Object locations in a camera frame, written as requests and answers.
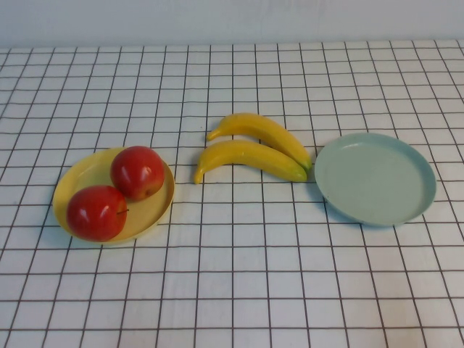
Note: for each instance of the yellow plastic banana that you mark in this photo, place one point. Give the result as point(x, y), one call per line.
point(253, 156)
point(268, 130)

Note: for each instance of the red apple with yellow patch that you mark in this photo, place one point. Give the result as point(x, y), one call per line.
point(137, 170)

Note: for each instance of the red apple with dark stem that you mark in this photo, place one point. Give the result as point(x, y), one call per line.
point(94, 214)

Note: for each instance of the light blue round plate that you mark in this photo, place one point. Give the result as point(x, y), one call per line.
point(373, 181)

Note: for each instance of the yellow round plate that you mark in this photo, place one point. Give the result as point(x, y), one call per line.
point(90, 170)

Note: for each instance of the white grid tablecloth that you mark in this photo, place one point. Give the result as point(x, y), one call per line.
point(232, 290)

